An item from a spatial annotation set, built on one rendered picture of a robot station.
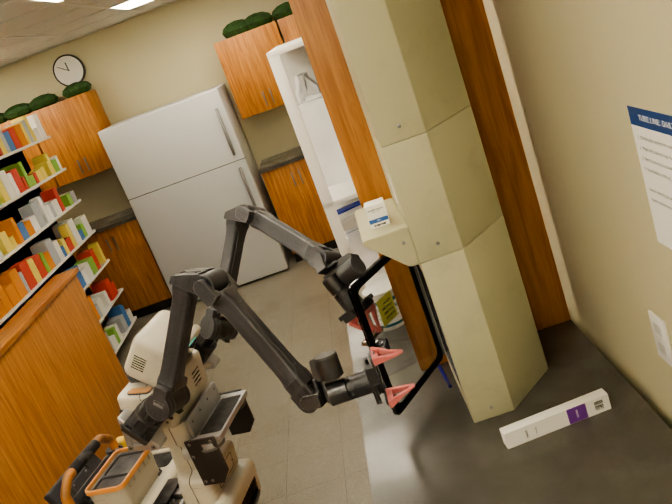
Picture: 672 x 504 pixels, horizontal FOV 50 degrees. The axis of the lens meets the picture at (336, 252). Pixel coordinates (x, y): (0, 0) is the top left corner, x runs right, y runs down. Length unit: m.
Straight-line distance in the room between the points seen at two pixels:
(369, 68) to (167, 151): 5.16
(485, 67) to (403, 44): 0.46
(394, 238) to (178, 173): 5.12
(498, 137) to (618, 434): 0.86
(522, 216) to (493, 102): 0.35
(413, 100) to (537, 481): 0.90
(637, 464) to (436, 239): 0.66
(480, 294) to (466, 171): 0.31
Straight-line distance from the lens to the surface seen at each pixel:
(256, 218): 2.26
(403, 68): 1.69
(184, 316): 1.91
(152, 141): 6.76
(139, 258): 7.18
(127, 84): 7.44
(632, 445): 1.80
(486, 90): 2.11
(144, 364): 2.19
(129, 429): 2.13
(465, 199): 1.81
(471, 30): 2.09
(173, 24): 7.33
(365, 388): 1.76
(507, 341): 1.95
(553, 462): 1.80
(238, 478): 2.45
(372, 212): 1.81
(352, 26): 1.68
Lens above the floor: 2.02
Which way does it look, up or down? 17 degrees down
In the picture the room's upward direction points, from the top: 21 degrees counter-clockwise
